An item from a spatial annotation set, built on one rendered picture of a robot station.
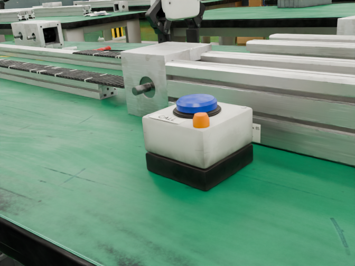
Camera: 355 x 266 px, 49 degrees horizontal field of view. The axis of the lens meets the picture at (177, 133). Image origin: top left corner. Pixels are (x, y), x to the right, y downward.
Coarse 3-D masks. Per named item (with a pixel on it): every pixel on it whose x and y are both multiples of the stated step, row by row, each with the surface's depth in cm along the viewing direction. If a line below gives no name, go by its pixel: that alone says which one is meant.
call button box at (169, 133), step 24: (144, 120) 38; (168, 120) 36; (216, 120) 35; (240, 120) 37; (168, 144) 37; (192, 144) 35; (216, 144) 35; (240, 144) 38; (168, 168) 38; (192, 168) 36; (216, 168) 36; (240, 168) 39
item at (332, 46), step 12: (276, 36) 68; (288, 36) 66; (300, 36) 65; (312, 36) 64; (324, 36) 62; (336, 36) 61; (348, 36) 61; (252, 48) 63; (264, 48) 62; (276, 48) 60; (288, 48) 59; (300, 48) 58; (312, 48) 56; (324, 48) 55; (336, 48) 54; (348, 48) 53
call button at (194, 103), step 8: (184, 96) 39; (192, 96) 39; (200, 96) 38; (208, 96) 38; (176, 104) 38; (184, 104) 37; (192, 104) 36; (200, 104) 36; (208, 104) 36; (216, 104) 37; (192, 112) 36
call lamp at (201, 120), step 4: (200, 112) 34; (204, 112) 34; (196, 116) 34; (200, 116) 34; (204, 116) 34; (208, 116) 34; (192, 120) 34; (196, 120) 34; (200, 120) 34; (204, 120) 34; (208, 120) 34; (196, 124) 34; (200, 124) 34; (204, 124) 34; (208, 124) 34
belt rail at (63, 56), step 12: (0, 48) 134; (12, 48) 128; (24, 48) 124; (36, 48) 122; (48, 48) 119; (48, 60) 115; (60, 60) 110; (72, 60) 106; (84, 60) 103; (96, 60) 98; (108, 60) 95; (120, 60) 92
